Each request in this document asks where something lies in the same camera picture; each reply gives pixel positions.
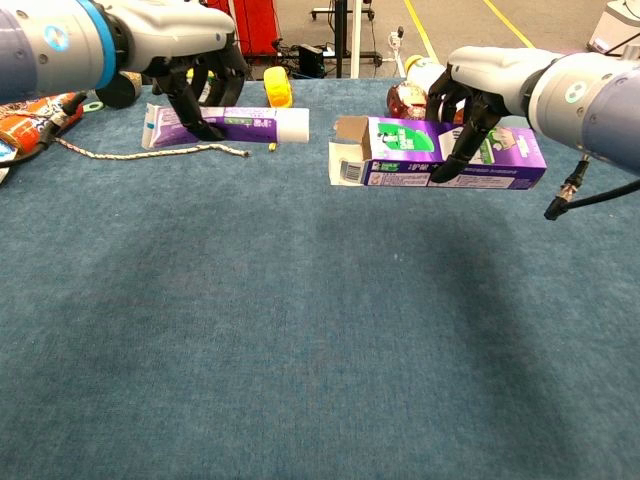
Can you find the white blue milk carton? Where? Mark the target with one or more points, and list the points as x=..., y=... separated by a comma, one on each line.
x=5, y=152

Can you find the yellow tape measure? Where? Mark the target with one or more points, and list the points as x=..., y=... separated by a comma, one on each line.
x=277, y=87

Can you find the right black-fingered robot hand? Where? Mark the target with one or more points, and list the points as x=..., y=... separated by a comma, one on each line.
x=495, y=75

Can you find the orange drink can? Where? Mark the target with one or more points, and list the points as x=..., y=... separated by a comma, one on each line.
x=25, y=117

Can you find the left black-fingered robot hand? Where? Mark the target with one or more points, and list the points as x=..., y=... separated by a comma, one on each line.
x=175, y=35

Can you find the purple white toothpaste tube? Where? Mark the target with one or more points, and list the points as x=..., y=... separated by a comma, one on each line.
x=250, y=125

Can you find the black adapter box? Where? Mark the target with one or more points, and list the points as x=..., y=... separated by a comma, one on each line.
x=311, y=60

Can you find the green tub yellow lid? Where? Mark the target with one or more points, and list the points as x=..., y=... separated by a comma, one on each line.
x=190, y=75

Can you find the white power strip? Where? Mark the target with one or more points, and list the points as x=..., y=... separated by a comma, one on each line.
x=396, y=39

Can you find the grain jar black lid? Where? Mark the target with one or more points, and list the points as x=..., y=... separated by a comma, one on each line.
x=117, y=92

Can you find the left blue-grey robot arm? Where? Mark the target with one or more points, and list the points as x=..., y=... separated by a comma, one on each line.
x=50, y=50

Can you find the black camera tripod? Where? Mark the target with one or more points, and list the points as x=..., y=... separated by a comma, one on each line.
x=342, y=35

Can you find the brown honey squeeze bottle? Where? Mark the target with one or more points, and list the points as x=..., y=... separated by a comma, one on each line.
x=405, y=100

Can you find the red cabinet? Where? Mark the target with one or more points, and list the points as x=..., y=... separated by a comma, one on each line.
x=257, y=25

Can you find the blue carpet table mat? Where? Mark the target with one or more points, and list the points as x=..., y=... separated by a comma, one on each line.
x=300, y=325

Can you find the white upright post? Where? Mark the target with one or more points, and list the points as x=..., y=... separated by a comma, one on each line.
x=356, y=35

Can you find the white machine housing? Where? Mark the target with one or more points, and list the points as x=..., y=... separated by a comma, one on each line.
x=612, y=25

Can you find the purple white carton box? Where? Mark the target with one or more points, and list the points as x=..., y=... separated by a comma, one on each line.
x=400, y=150

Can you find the white label tea bottle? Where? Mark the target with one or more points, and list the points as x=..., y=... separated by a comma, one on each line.
x=422, y=70

